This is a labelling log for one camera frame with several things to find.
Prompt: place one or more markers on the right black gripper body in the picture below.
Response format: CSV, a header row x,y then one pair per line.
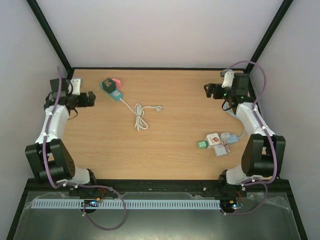
x,y
213,90

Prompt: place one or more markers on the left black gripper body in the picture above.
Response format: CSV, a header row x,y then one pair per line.
x,y
83,103

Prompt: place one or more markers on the dark green cube socket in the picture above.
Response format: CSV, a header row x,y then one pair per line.
x,y
108,85

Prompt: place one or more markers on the teal power strip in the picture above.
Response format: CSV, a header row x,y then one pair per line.
x,y
116,95

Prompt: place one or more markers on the pink plug adapter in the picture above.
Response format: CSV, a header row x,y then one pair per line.
x,y
118,83

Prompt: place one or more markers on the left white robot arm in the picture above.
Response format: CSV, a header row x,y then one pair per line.
x,y
48,157

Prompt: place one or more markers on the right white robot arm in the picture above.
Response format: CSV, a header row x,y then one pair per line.
x,y
263,155

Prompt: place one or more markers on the white cube socket adapter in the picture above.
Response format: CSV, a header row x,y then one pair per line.
x,y
212,140

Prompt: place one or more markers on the light green cube plug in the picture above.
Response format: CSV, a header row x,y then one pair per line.
x,y
202,144

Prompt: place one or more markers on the light blue power strip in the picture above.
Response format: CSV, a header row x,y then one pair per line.
x,y
228,138

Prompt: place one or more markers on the grey white flat adapter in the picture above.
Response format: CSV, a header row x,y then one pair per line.
x,y
221,150

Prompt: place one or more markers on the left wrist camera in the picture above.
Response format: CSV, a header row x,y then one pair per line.
x,y
76,84

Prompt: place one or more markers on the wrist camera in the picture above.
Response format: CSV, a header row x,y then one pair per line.
x,y
76,84
228,77

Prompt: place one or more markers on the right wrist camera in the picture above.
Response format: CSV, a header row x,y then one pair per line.
x,y
228,77

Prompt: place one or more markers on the black aluminium frame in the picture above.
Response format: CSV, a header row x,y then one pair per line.
x,y
188,186

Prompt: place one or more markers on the slotted cable duct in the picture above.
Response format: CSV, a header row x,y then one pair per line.
x,y
129,204

